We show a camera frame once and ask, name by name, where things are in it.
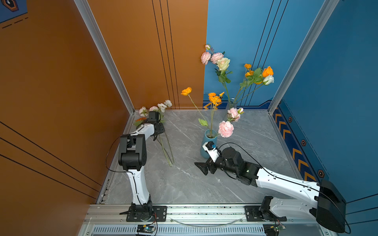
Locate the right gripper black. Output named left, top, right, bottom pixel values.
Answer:
left=193, top=155, right=238, bottom=176

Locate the teal cylinder vase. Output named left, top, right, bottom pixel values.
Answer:
left=200, top=129, right=217, bottom=159

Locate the pink carnation flower stem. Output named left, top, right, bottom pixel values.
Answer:
left=217, top=108, right=244, bottom=138

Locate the clear ribbed glass vase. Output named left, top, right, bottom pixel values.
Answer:
left=223, top=100, right=237, bottom=119

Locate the orange poppy stem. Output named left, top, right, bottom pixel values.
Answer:
left=181, top=87, right=224, bottom=139

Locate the pale pink flower spray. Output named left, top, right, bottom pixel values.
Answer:
left=138, top=100, right=175, bottom=167

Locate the small orange flower sprig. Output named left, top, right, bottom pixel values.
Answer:
left=234, top=64, right=254, bottom=102

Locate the large orange rose stem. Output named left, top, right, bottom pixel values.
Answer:
left=235, top=66, right=274, bottom=104

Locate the cream rose stem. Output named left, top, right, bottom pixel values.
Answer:
left=216, top=57, right=232, bottom=102

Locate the white rose stem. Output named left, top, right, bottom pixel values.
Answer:
left=238, top=75, right=274, bottom=102

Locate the pink rose branch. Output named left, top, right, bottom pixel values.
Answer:
left=200, top=44, right=225, bottom=78

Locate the orange sunflower stem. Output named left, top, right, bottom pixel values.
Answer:
left=133, top=117, right=147, bottom=128

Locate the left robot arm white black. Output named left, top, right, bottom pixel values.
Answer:
left=118, top=111, right=165, bottom=222

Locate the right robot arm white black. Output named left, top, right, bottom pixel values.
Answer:
left=195, top=142, right=351, bottom=233

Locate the right circuit board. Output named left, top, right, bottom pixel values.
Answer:
left=263, top=224, right=286, bottom=236

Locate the circuit board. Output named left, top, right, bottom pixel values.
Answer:
left=136, top=225, right=157, bottom=236
left=263, top=224, right=286, bottom=236

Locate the left circuit board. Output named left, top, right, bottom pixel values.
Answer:
left=136, top=225, right=157, bottom=236

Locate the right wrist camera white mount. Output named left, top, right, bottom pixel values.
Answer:
left=202, top=141, right=221, bottom=163

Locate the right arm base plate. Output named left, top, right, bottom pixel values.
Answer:
left=244, top=205, right=287, bottom=222

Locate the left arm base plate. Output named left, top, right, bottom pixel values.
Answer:
left=126, top=204, right=167, bottom=222

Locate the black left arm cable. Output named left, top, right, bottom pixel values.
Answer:
left=105, top=135, right=131, bottom=174

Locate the aluminium front rail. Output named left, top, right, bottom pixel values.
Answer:
left=82, top=203, right=331, bottom=225

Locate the right aluminium corner post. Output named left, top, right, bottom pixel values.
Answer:
left=267, top=0, right=339, bottom=115

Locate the aluminium corner post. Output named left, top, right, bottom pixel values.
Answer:
left=267, top=0, right=339, bottom=115
left=74, top=0, right=135, bottom=115

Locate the left aluminium corner post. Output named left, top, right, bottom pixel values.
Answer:
left=74, top=0, right=135, bottom=115

